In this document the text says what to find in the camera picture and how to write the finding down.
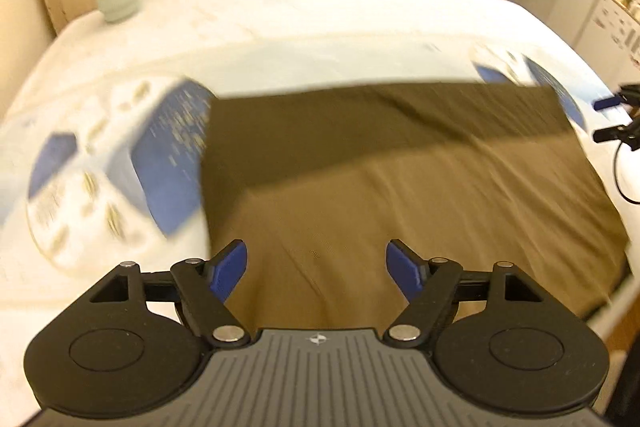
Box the olive brown patchwork sweater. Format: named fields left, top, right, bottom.
left=201, top=82, right=629, bottom=331

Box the white blue patterned tablecloth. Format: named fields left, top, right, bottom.
left=1, top=0, right=639, bottom=426

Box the black cable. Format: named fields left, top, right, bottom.
left=613, top=138, right=640, bottom=207

